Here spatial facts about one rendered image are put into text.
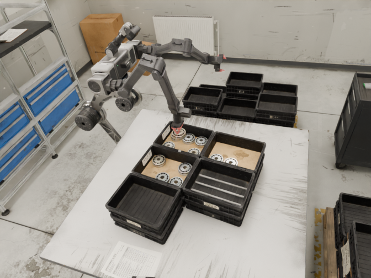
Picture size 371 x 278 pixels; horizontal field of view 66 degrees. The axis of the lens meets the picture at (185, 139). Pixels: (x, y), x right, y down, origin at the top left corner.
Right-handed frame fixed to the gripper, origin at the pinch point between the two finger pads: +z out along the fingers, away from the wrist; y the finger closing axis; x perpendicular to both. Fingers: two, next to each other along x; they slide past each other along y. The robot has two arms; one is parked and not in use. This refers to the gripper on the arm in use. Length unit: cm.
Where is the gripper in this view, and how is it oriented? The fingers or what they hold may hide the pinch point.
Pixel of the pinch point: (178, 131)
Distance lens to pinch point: 205.3
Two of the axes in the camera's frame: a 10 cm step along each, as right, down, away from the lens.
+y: 3.1, -6.6, 6.8
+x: -9.5, -1.7, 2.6
